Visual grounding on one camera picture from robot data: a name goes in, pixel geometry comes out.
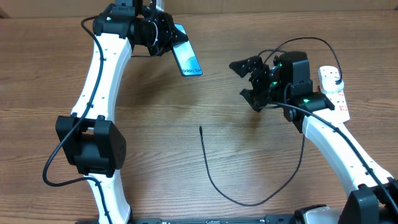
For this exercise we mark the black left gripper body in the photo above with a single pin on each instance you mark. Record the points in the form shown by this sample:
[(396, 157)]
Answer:
[(163, 33)]

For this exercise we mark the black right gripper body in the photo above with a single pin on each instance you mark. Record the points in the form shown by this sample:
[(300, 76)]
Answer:
[(261, 85)]

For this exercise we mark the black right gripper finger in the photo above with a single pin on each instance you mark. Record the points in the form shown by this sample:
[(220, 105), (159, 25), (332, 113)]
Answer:
[(249, 96), (243, 67)]

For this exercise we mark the blue screen smartphone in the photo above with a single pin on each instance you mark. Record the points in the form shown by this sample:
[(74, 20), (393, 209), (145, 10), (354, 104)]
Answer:
[(186, 59)]

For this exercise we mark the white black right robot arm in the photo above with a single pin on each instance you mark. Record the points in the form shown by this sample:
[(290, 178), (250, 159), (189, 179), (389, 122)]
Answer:
[(371, 191)]

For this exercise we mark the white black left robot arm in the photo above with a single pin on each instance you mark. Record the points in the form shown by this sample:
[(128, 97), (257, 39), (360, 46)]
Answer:
[(89, 136)]

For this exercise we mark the white charger adapter plug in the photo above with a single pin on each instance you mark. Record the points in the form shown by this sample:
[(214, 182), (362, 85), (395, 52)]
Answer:
[(329, 85)]

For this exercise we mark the white power strip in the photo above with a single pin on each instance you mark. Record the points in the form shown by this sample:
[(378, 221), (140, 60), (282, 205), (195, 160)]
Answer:
[(337, 98)]

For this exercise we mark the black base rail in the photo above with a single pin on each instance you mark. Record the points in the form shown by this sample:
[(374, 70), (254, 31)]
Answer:
[(268, 219)]

